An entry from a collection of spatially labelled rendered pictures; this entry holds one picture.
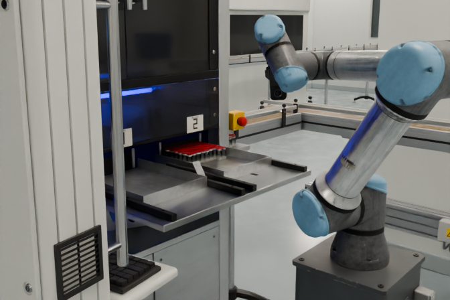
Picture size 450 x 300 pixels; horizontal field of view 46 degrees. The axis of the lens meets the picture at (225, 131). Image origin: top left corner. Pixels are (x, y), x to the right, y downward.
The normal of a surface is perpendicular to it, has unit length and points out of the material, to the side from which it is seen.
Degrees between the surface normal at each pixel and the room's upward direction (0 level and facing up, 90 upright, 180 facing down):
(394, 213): 90
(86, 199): 90
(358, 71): 110
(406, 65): 84
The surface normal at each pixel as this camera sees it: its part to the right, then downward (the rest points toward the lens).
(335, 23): -0.66, 0.15
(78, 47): 0.85, 0.11
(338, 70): -0.75, 0.46
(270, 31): -0.22, -0.27
